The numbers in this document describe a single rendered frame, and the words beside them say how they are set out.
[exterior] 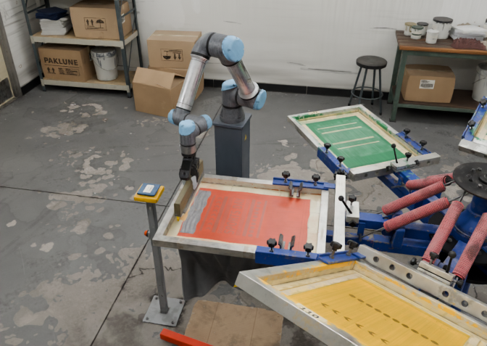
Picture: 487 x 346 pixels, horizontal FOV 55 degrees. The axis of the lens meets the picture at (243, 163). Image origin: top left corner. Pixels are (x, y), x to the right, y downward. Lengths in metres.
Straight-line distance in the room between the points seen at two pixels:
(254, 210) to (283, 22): 3.76
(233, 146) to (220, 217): 0.55
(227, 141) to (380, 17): 3.46
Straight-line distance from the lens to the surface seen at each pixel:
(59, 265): 3.75
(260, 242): 2.24
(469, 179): 2.23
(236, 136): 2.73
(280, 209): 2.44
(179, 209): 2.19
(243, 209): 2.43
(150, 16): 6.27
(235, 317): 3.16
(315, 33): 5.88
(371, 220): 2.30
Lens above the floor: 2.44
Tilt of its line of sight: 32 degrees down
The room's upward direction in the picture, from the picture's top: straight up
